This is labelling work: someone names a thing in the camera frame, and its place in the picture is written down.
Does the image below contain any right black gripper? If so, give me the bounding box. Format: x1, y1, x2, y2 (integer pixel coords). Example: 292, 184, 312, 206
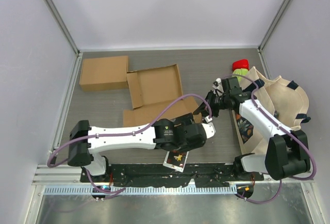
193, 90, 230, 118

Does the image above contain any dark star printed packet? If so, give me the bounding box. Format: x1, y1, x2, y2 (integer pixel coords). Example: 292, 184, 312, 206
163, 151, 189, 172

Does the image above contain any brown cardboard box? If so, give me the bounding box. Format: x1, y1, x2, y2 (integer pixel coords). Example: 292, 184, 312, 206
123, 64, 184, 127
79, 56, 128, 92

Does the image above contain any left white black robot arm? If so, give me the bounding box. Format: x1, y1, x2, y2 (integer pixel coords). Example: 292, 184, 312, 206
68, 114, 216, 182

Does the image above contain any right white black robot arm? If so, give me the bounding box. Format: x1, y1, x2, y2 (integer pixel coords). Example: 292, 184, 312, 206
194, 76, 311, 180

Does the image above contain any green toy cabbage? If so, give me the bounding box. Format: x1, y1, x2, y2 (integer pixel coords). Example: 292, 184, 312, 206
233, 69, 249, 83

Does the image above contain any red toy pepper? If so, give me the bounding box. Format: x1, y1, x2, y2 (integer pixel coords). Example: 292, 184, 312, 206
232, 59, 250, 71

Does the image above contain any beige tote bag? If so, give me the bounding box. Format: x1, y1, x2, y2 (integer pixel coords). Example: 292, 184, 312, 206
232, 67, 311, 154

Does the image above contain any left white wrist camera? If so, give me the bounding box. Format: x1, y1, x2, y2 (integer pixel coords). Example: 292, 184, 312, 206
202, 116, 216, 139

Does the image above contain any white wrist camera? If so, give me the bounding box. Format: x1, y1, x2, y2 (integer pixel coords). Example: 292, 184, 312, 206
212, 78, 223, 94
202, 116, 216, 139

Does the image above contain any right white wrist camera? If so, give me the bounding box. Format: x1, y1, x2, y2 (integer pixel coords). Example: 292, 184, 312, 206
212, 78, 223, 94

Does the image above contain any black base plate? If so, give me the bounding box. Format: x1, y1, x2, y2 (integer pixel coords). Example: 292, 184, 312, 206
92, 163, 264, 188

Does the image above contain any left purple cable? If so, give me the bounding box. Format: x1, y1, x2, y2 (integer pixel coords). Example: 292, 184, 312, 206
46, 93, 213, 200

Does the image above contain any white slotted cable duct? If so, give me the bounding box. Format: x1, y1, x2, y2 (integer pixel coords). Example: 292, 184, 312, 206
43, 184, 237, 196

